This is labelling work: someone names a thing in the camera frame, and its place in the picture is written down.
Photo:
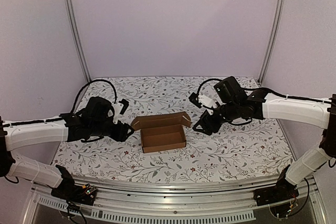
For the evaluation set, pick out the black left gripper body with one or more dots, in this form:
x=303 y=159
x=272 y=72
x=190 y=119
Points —
x=119 y=135

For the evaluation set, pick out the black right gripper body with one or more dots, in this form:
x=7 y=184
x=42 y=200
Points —
x=208 y=119

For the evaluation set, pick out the brown cardboard box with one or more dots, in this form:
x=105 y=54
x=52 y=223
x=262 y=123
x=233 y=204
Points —
x=162 y=132

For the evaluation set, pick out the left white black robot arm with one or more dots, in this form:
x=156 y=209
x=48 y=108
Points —
x=99 y=119

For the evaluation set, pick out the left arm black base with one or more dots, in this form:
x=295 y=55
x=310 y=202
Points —
x=68 y=190

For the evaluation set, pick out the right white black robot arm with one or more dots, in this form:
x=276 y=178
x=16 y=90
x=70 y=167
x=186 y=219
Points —
x=264 y=103

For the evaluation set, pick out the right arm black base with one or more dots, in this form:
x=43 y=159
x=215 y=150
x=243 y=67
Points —
x=282 y=190

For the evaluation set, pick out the floral patterned table mat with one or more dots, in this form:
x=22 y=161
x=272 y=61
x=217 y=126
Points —
x=236 y=152

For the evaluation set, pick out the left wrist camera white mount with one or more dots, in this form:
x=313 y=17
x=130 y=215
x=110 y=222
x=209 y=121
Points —
x=119 y=108

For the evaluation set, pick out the aluminium front rail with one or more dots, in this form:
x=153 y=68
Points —
x=217 y=202

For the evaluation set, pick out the left aluminium frame post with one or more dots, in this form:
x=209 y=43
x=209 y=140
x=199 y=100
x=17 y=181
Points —
x=76 y=39

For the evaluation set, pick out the aluminium frame post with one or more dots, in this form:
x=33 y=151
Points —
x=271 y=41
x=76 y=39

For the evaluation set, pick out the right aluminium frame post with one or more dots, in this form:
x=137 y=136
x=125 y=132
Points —
x=271 y=41

